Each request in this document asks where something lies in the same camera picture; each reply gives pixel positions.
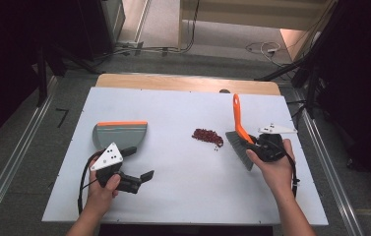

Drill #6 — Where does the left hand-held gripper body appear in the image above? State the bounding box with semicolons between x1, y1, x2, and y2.
90;142;144;195

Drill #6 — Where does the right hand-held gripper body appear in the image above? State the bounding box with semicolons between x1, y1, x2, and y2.
254;123;298;163

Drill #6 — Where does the grey dustpan with orange lip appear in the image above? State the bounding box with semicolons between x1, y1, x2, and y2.
92;120;149;155

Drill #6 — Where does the orange-handled grey brush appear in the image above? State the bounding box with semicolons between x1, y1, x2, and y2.
224;92;257;172

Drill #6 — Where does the scatter of red beans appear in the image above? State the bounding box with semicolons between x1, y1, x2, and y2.
191;128;225;152

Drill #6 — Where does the person's right hand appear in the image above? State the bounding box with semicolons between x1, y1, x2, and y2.
245;138;296;199

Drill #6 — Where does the person's left hand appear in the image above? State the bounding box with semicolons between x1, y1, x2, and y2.
86;163;122;218

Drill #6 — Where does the white board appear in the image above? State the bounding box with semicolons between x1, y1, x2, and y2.
41;86;329;226

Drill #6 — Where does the black tripod stand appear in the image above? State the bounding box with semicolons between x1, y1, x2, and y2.
34;40;103;108
254;0;348;120

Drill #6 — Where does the wooden table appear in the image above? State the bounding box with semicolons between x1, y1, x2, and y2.
94;73;281;96

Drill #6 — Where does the grey power strip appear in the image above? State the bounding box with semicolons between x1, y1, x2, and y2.
116;39;145;51

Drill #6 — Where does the black curtain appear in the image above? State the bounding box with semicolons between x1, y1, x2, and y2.
0;0;115;155
310;0;371;193

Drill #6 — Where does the beige wooden furniture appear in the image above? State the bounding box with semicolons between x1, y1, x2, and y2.
177;0;339;63

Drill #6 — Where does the grey cabinet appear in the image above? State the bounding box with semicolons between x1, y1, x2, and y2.
99;0;127;44

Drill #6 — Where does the left hand-held gripper black cable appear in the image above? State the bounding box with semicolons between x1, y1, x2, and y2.
77;149;106;215

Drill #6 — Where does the hand-held gripper black cable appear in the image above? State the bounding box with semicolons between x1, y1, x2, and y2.
270;139;301;200
77;149;106;215

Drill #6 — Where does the right hand-held gripper black cable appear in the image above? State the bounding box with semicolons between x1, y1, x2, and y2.
270;139;301;200

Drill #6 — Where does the aluminium floor rail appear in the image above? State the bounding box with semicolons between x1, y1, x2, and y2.
291;88;365;236
0;76;60;236

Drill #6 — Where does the white floor cable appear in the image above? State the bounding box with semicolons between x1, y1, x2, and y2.
245;40;289;68

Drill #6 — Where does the bundle of dark floor cables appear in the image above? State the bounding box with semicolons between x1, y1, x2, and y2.
92;0;201;63

